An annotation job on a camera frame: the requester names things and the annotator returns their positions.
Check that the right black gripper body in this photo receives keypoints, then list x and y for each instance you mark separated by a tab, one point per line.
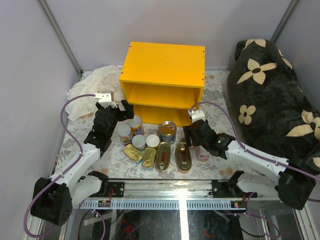
195	141

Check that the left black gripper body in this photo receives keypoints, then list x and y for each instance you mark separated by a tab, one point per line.
117	115

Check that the blue labelled gold-top can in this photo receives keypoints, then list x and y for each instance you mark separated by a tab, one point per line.
167	132

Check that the white red snack canister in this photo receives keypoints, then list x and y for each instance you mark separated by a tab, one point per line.
202	155

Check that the grey lid small can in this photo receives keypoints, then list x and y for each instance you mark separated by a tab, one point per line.
139	142

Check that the gold rectangular tin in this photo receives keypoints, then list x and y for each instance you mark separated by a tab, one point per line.
149	158
133	153

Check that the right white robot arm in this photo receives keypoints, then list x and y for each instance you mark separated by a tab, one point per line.
292	179

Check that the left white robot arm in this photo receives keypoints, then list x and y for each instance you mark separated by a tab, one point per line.
56	196

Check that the orange blue tall canister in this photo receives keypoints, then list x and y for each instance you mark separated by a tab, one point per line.
136	125

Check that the clear jar colourful candy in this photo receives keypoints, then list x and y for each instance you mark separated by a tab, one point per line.
124	133

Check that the gold oval tin right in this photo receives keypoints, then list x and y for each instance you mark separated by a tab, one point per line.
183	157

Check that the gold oval tin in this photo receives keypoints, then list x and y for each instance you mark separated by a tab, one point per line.
183	157
163	157

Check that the gold oval tin left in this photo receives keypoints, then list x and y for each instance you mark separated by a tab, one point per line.
163	157

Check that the white lid small can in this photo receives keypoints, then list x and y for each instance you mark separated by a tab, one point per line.
152	141

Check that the crumpled cream cloth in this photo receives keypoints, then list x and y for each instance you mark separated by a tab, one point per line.
102	79

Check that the yellow wooden shelf cabinet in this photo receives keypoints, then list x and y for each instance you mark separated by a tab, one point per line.
163	81

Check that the black floral plush blanket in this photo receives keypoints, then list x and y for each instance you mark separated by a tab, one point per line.
274	114

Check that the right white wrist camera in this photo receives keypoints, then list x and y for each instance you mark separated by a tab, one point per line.
196	115

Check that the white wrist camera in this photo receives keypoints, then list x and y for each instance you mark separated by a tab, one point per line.
106	99
196	115

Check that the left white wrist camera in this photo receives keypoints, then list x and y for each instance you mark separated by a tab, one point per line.
106	99

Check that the aluminium mounting rail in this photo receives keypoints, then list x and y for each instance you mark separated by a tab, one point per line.
163	194

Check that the left metal corner post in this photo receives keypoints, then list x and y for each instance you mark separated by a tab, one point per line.
60	36

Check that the metal corner post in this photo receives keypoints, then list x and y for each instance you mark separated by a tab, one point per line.
284	20
60	36

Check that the right metal corner post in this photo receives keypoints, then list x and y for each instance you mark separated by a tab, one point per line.
284	20

